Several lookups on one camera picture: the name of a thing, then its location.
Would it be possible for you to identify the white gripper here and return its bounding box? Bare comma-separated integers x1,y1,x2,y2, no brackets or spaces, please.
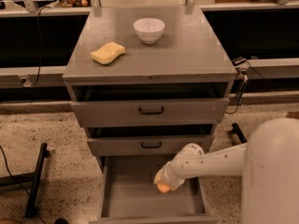
154,161,185,190

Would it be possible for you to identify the small orange fruit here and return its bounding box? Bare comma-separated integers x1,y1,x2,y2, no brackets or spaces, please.
157,183,170,193

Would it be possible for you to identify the grey bottom drawer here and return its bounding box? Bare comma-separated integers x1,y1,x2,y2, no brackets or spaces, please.
89,155,217,224

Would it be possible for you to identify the grey drawer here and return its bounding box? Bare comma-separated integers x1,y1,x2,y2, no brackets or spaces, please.
87,135,214,156
72,98,228,128
89,155,217,224

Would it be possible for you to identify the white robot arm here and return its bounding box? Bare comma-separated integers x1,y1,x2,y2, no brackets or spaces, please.
154,118,299,224

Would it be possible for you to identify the grey middle drawer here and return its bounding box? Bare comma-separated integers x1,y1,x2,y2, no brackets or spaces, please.
87,135,214,156

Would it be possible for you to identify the grey top drawer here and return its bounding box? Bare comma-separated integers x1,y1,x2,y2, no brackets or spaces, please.
72,98,228,128

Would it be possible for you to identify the grey drawer cabinet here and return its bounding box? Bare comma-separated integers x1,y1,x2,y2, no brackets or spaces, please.
62,5,238,173

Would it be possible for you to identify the black metal leg right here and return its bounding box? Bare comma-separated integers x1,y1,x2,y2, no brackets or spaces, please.
232,123,247,144

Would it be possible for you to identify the black metal stand left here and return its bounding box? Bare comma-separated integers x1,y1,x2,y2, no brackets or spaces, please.
0,143,50,218

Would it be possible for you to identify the brown cardboard box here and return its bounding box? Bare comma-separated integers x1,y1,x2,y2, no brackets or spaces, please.
286,111,299,119

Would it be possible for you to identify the yellow sponge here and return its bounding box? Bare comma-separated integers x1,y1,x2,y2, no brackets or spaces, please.
90,42,126,65

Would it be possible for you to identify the white ceramic bowl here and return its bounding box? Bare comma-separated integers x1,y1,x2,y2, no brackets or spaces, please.
134,18,165,44

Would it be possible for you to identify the black floor cable left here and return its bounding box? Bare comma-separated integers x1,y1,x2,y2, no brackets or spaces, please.
0,145,48,224

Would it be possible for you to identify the black power cable left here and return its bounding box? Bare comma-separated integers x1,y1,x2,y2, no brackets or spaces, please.
20,5,52,88

